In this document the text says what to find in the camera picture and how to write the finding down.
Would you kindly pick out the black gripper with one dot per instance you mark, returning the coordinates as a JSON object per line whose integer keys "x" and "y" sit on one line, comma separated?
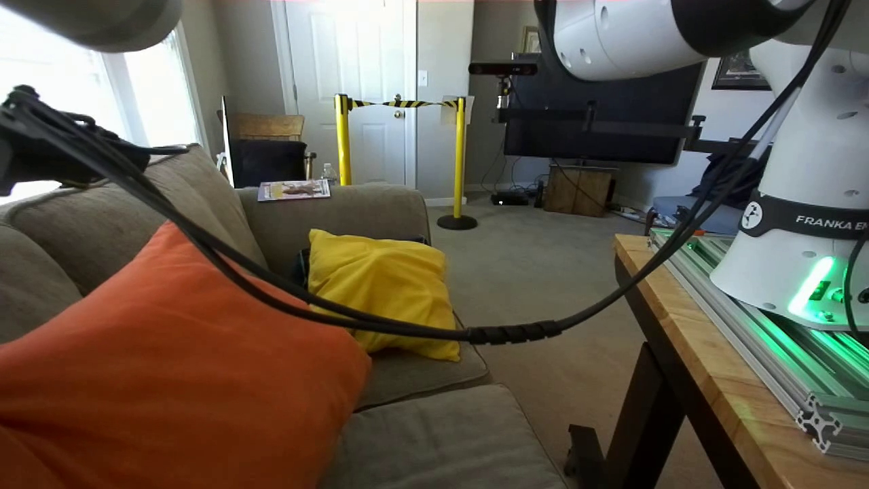
{"x": 45, "y": 153}

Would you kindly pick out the orange pillow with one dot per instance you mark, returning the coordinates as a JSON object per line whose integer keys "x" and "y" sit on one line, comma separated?
{"x": 163, "y": 389}

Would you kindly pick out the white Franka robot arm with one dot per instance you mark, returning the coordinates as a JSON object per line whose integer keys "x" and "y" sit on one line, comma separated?
{"x": 815, "y": 164}

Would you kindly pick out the yellow pillow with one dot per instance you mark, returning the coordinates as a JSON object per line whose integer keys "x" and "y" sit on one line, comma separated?
{"x": 382, "y": 281}

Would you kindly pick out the black cabinet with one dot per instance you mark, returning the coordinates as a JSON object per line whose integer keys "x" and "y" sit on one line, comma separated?
{"x": 269, "y": 164}

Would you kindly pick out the magazine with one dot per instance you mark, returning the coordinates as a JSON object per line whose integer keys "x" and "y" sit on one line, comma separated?
{"x": 294, "y": 190}

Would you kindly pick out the white panel door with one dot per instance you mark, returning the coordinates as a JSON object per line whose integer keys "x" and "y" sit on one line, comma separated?
{"x": 355, "y": 71}

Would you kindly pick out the yellow black barrier tape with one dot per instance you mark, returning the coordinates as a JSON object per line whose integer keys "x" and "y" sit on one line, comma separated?
{"x": 398, "y": 101}

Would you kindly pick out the grey fabric couch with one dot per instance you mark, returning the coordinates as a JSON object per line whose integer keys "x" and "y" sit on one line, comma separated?
{"x": 435, "y": 444}

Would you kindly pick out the brown cardboard box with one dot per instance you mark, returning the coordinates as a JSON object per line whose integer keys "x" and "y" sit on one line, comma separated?
{"x": 580, "y": 192}

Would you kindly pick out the large black screen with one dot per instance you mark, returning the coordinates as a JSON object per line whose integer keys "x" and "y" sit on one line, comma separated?
{"x": 616, "y": 100}

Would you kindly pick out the wooden table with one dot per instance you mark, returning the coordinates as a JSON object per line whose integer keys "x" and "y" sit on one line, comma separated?
{"x": 707, "y": 363}

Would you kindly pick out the yellow stanchion post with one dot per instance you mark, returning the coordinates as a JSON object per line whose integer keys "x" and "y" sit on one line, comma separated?
{"x": 459, "y": 164}
{"x": 343, "y": 146}

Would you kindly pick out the white light switch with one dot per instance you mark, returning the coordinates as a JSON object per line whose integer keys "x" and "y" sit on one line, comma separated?
{"x": 421, "y": 80}

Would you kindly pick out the black stereo camera bar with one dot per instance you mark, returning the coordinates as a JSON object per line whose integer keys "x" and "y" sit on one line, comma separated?
{"x": 503, "y": 70}

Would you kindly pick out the small wall picture frame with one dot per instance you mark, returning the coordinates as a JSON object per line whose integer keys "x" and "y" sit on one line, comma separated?
{"x": 534, "y": 42}

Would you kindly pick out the aluminium mounting frame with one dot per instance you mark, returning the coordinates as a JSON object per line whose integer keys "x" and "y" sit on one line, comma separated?
{"x": 770, "y": 355}

